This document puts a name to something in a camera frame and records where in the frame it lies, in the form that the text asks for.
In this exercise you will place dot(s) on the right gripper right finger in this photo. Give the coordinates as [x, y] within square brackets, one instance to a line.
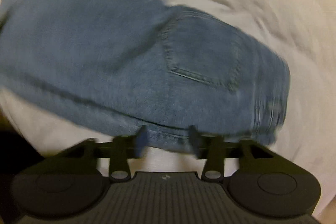
[211, 149]

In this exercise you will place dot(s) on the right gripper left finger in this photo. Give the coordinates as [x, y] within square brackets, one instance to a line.
[122, 149]

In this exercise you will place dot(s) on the blue denim jeans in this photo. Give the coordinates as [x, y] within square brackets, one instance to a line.
[116, 65]

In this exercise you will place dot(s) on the white duvet on bed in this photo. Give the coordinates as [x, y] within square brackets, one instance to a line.
[301, 32]

